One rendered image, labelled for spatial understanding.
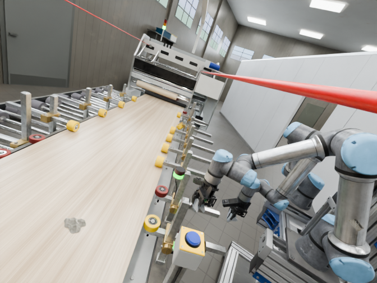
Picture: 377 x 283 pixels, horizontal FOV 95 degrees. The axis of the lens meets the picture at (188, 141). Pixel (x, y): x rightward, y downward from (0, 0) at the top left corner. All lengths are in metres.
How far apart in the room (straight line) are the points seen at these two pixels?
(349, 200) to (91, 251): 0.94
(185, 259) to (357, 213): 0.58
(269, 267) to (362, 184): 0.63
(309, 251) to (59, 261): 1.02
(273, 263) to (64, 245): 0.94
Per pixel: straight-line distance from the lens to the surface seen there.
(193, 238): 0.54
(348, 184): 0.79
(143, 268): 1.17
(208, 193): 0.81
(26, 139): 1.60
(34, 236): 0.92
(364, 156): 0.73
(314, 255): 1.08
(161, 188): 1.14
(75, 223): 0.92
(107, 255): 0.85
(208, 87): 3.38
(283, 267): 1.14
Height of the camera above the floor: 1.63
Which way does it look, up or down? 22 degrees down
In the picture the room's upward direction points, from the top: 21 degrees clockwise
